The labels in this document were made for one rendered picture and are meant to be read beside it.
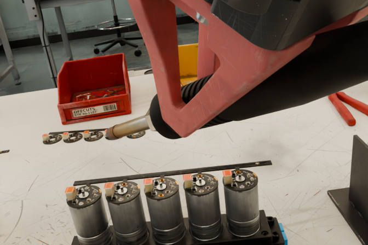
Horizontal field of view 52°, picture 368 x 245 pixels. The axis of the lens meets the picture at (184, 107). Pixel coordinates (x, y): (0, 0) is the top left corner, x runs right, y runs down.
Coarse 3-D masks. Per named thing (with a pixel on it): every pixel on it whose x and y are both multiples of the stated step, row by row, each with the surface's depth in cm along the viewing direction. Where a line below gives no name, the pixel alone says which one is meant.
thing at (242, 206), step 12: (240, 180) 27; (228, 192) 26; (240, 192) 26; (252, 192) 26; (228, 204) 27; (240, 204) 26; (252, 204) 27; (228, 216) 28; (240, 216) 27; (252, 216) 27; (228, 228) 28; (240, 228) 27; (252, 228) 27
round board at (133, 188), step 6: (114, 186) 28; (120, 186) 28; (126, 186) 28; (132, 186) 27; (138, 186) 28; (132, 192) 27; (138, 192) 27; (108, 198) 27; (114, 198) 27; (126, 198) 26; (132, 198) 26
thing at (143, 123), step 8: (136, 120) 20; (144, 120) 20; (112, 128) 22; (120, 128) 22; (128, 128) 21; (136, 128) 20; (144, 128) 20; (152, 128) 19; (112, 136) 23; (120, 136) 22
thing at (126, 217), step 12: (120, 192) 27; (108, 204) 27; (120, 204) 26; (132, 204) 26; (120, 216) 27; (132, 216) 27; (144, 216) 28; (120, 228) 27; (132, 228) 27; (144, 228) 28; (120, 240) 28; (132, 240) 28; (144, 240) 28
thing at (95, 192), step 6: (84, 186) 28; (90, 186) 28; (96, 186) 28; (78, 192) 28; (90, 192) 28; (96, 192) 27; (78, 198) 27; (90, 198) 27; (96, 198) 27; (72, 204) 27; (78, 204) 26; (84, 204) 26; (90, 204) 26
